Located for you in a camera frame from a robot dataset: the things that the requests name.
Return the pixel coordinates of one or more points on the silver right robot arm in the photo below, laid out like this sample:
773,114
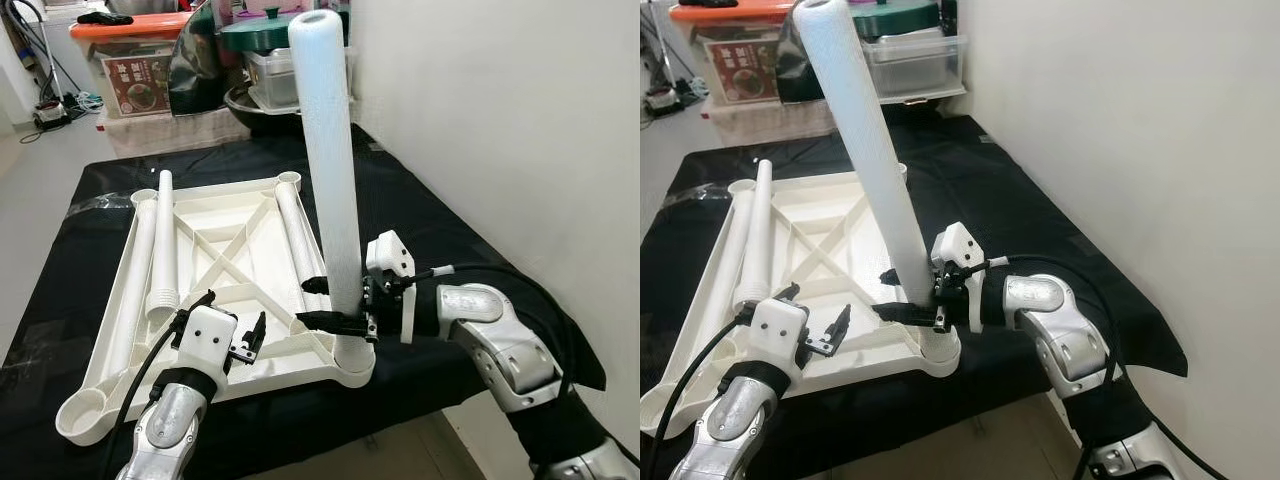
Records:
500,350
1070,345

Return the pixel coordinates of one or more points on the white plastic table top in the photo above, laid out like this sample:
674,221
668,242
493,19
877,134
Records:
215,215
800,215

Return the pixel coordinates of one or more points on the black tablecloth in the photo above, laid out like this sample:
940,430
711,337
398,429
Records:
450,240
1030,220

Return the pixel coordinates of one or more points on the clear plastic bag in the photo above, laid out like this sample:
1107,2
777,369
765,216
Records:
705,195
100,202

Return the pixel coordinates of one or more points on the beige cloth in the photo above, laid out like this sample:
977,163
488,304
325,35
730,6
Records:
760,125
160,135

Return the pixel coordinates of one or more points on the black wok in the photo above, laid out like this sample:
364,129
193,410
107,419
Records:
255,120

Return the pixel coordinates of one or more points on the clear plastic container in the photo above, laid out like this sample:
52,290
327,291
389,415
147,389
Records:
270,80
920,65

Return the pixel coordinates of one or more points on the red printed box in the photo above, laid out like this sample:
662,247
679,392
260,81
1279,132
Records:
135,85
740,70

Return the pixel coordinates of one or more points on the black bag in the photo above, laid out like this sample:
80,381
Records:
195,70
790,60

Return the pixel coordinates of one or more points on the green pot lid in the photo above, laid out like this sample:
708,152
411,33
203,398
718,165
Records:
900,20
255,35

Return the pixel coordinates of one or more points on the orange lidded storage box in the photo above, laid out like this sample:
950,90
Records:
720,14
120,28

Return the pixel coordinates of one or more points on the pink box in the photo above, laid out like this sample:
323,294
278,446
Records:
250,5

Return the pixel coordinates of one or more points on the small black handheld device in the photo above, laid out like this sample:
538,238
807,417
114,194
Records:
105,17
705,4

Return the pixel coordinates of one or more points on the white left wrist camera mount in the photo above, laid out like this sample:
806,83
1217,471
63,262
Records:
775,335
205,340

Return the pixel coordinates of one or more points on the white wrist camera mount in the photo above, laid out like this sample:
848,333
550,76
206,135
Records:
205,340
955,245
388,255
775,335

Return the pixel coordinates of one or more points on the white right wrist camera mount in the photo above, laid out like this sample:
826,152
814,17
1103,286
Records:
955,245
388,255

